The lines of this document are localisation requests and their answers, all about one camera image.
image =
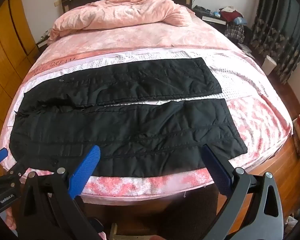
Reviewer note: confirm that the black quilted pants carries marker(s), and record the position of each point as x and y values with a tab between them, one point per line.
130	120

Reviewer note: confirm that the white waste bin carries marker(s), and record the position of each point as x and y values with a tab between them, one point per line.
268	65

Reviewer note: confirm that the plaid cloth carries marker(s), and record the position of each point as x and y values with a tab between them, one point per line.
235	33

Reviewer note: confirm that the wooden stool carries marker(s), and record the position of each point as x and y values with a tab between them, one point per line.
116	231

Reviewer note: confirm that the pink velvet bed sheet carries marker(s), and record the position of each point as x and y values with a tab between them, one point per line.
145	38

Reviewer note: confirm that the wooden bed frame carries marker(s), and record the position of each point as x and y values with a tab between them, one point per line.
267	160

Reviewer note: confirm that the dark red cloth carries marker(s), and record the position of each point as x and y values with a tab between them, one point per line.
231	14

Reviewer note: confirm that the pink fluffy comforter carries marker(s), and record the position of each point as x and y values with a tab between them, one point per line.
115	10

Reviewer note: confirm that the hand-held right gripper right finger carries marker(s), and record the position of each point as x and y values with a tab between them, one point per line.
216	167

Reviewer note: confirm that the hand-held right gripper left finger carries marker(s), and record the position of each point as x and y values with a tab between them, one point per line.
86	167

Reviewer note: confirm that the dark patterned curtain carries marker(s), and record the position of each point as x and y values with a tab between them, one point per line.
277	25

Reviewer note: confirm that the blue plastic bag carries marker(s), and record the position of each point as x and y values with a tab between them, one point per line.
240	20

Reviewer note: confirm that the pink patterned towel blanket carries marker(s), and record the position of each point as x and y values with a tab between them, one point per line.
255	115

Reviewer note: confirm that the orange wooden wardrobe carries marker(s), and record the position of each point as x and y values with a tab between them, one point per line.
7	55

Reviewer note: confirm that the small dark bedside table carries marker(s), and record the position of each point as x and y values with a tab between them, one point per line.
42	40

